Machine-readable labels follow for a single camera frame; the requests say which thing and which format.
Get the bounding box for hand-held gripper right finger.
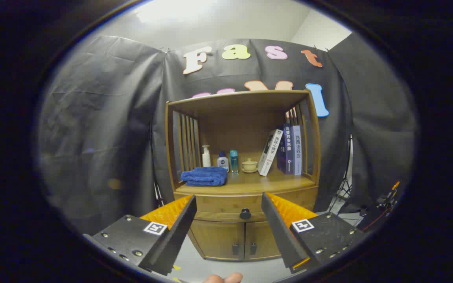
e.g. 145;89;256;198
261;192;365;274

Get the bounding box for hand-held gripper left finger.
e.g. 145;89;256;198
83;194;197;276

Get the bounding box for wooden cabinet door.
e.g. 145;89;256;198
189;219;246;261
245;221;282;260

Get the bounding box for wooden countertop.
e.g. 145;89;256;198
175;170;317;196

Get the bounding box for wooden cabinet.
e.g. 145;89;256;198
165;90;322;262

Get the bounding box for blue folded towel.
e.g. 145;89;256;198
180;167;228;187

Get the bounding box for beige lidded tea cup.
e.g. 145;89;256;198
241;158;258;174

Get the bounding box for white book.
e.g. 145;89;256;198
258;129;284;176

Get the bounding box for black tripod stand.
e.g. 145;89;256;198
327;136;354;213

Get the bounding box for dark blue book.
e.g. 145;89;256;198
276;124;295;175

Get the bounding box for pale blue book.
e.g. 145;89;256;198
291;125;302;176

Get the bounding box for black device with orange tip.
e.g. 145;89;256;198
376;181;402;211

